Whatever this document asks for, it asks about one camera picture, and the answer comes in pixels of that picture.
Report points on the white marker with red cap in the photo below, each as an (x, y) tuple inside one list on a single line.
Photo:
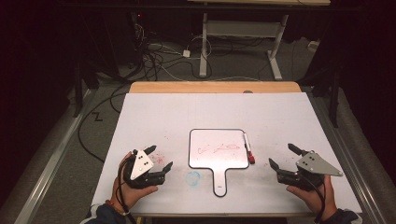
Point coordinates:
[(248, 146)]

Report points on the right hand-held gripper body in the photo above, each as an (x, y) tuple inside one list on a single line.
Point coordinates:
[(314, 165)]

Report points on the person's right hand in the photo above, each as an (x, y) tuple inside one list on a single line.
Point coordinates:
[(320, 199)]

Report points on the white power adapter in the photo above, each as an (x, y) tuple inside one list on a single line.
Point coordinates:
[(186, 53)]

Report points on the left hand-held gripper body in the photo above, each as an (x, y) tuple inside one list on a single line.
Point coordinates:
[(141, 165)]

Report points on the large white table cover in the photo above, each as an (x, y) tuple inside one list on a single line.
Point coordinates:
[(171, 112)]

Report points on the aluminium floor rail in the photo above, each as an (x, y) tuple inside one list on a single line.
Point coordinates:
[(53, 161), (351, 161)]

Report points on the person's left hand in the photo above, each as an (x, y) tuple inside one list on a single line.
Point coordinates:
[(130, 194)]

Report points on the wooden table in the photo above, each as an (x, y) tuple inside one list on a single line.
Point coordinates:
[(202, 87)]

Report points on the white metal desk frame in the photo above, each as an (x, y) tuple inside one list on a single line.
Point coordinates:
[(204, 46)]

